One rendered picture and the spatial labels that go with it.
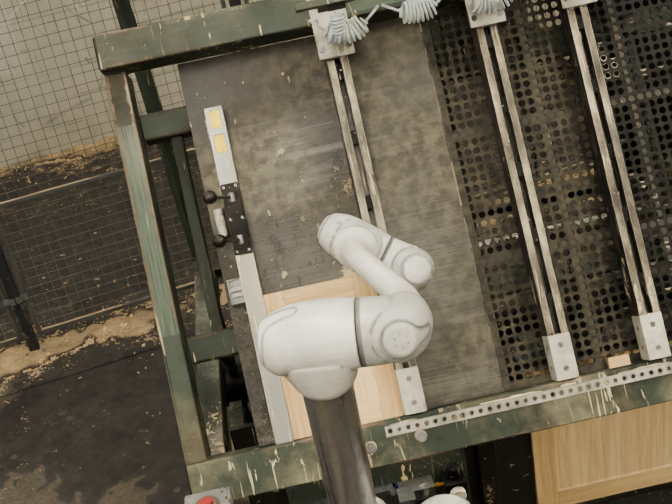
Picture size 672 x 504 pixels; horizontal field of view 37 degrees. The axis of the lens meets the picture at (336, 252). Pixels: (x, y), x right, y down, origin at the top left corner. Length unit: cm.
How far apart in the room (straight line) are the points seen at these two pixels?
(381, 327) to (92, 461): 281
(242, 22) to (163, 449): 213
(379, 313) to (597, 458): 164
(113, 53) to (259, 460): 118
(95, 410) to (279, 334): 295
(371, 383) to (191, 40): 107
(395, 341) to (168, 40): 134
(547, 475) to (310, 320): 163
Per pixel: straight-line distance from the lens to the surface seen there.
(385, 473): 279
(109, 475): 432
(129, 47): 283
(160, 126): 290
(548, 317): 278
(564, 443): 322
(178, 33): 282
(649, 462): 339
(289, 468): 276
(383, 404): 278
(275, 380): 275
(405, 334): 175
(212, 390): 322
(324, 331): 179
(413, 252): 230
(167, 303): 276
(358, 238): 228
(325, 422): 194
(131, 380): 481
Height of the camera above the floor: 266
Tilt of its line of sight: 30 degrees down
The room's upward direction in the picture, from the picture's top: 11 degrees counter-clockwise
